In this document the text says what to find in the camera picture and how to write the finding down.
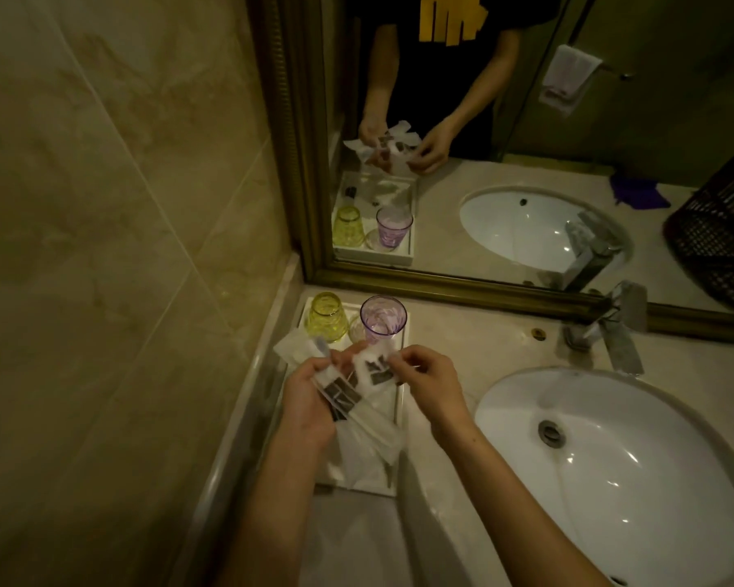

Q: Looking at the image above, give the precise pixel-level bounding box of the person's left hand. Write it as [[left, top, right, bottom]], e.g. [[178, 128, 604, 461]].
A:
[[280, 342, 369, 450]]

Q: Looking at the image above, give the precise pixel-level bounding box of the person's right hand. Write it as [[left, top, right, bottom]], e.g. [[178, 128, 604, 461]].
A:
[[386, 344, 473, 445]]

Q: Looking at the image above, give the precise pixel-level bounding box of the white sachet with dark label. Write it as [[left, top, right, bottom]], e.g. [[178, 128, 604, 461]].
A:
[[351, 350, 405, 398]]

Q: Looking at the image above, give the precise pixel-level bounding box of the bundle of white sachets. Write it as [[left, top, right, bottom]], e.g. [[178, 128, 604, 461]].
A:
[[273, 333, 406, 466]]

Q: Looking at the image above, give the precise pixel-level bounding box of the yellow glass cup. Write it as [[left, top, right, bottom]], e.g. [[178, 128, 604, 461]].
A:
[[304, 291, 350, 343]]

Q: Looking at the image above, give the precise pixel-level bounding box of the white rectangular tray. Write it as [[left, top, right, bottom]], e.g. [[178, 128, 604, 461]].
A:
[[268, 292, 412, 499]]

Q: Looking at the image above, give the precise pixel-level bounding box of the purple glass cup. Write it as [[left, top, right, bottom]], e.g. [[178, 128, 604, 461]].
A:
[[359, 295, 409, 350]]

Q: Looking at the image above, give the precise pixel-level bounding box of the flat white packet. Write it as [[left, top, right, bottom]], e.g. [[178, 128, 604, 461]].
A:
[[333, 421, 403, 497]]

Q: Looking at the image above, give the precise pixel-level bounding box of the metal sink drain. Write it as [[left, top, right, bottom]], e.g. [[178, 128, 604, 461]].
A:
[[537, 419, 567, 448]]

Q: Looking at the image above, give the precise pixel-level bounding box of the chrome faucet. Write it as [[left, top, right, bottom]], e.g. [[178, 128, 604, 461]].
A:
[[562, 280, 650, 377]]

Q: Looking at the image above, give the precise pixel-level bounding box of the white oval sink basin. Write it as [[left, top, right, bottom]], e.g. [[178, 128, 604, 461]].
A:
[[473, 366, 734, 587]]

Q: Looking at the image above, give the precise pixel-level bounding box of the gold framed wall mirror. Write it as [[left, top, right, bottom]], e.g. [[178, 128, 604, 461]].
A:
[[246, 0, 734, 347]]

